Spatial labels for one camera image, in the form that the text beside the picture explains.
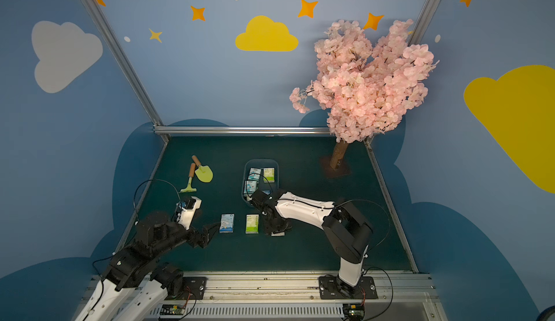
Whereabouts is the right green circuit board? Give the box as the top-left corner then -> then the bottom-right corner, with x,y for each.
342,304 -> 365,321

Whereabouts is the aluminium front rail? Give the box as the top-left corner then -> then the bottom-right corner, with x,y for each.
71,270 -> 447,321

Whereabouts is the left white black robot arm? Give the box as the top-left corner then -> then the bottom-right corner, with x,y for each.
76,209 -> 220,320

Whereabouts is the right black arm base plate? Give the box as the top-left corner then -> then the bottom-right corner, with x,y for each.
318,275 -> 378,300

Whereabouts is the aluminium back frame bar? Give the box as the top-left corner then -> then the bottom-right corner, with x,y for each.
154,126 -> 330,136

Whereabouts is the blue cartoon tissue pack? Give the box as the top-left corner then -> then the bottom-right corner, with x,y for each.
244,180 -> 258,197
219,214 -> 235,234

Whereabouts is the pink blossom artificial tree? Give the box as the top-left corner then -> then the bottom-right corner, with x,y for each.
289,20 -> 436,177

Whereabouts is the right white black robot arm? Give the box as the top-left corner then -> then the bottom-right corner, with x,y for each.
249,189 -> 374,288

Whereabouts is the green trowel wooden handle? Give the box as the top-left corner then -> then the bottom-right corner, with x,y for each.
192,156 -> 213,183

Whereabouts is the blue plastic storage box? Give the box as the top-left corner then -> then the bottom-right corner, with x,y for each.
241,159 -> 280,206

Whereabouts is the green white tissue pack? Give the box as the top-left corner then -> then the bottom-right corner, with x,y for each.
245,214 -> 260,234

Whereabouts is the green tissue pack in box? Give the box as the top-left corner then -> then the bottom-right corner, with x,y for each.
263,168 -> 275,183

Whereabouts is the green circuit board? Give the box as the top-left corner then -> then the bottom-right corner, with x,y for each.
342,304 -> 365,321
160,305 -> 186,317

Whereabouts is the green rake wooden handle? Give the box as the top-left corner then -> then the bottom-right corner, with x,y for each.
179,163 -> 197,193

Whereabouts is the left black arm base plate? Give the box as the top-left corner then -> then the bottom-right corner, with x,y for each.
174,276 -> 208,300

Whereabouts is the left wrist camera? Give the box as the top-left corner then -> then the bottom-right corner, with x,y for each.
176,197 -> 202,230

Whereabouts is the left green circuit board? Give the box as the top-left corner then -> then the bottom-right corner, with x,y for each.
160,305 -> 186,317

